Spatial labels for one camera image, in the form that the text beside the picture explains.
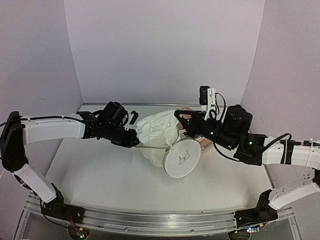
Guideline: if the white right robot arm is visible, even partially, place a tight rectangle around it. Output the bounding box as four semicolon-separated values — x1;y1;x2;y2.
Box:
174;105;320;222

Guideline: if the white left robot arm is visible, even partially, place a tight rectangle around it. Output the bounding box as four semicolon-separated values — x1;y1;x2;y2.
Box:
0;101;139;219

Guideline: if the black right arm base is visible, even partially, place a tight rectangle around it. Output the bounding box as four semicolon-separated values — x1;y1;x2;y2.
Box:
234;189;278;230

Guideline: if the white bra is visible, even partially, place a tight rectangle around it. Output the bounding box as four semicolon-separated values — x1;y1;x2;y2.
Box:
136;110;179;147

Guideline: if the pink plastic basket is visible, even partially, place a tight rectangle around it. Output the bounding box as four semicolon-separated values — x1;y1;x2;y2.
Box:
177;106;214;155

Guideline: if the aluminium front rail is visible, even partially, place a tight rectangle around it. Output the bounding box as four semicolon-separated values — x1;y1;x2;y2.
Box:
13;193;301;240

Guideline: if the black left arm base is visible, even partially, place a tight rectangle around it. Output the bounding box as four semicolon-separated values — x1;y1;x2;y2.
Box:
40;183;85;224

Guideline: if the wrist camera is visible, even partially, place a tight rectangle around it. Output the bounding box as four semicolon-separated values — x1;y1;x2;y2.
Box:
124;110;139;131
199;85;220;121

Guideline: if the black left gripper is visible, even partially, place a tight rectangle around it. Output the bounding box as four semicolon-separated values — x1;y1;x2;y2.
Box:
103;123;139;148

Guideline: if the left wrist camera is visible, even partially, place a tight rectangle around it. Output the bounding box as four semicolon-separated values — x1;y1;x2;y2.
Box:
124;110;139;131

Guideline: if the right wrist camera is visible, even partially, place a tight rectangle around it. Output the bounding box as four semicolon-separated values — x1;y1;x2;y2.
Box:
199;85;220;121

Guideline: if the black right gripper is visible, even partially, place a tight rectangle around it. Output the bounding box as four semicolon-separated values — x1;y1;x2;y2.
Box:
175;110;238;152

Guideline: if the white mesh laundry bag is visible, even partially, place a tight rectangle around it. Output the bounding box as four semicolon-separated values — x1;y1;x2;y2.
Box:
137;131;202;179

